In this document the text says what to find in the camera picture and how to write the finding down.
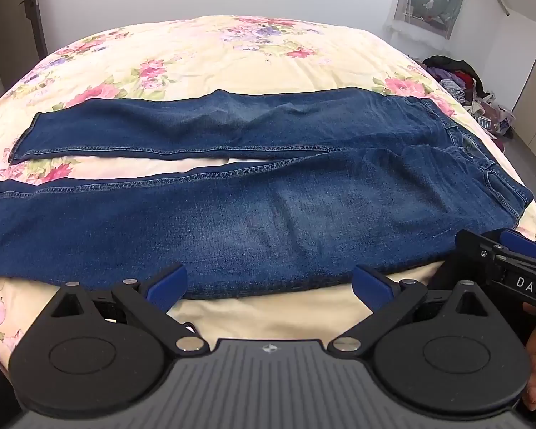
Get blue denim pants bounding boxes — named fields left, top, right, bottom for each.
left=0, top=86, right=534, bottom=300

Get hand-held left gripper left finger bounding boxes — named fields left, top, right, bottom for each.
left=48, top=263, right=207, bottom=355

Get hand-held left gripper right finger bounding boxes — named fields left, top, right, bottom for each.
left=328, top=265, right=490, bottom=355

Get floral bed sheet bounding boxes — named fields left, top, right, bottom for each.
left=0, top=14, right=536, bottom=369

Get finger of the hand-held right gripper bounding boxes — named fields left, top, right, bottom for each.
left=486, top=228, right=536, bottom=274
left=455, top=230, right=507, bottom=278

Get dark door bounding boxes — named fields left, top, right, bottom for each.
left=21, top=0, right=51, bottom=61

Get pile of clothes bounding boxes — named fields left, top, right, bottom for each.
left=422, top=55, right=517, bottom=152

